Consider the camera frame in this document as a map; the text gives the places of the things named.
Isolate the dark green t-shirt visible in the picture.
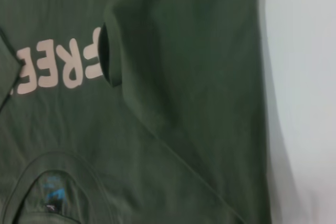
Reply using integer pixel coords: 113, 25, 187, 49
0, 0, 277, 224

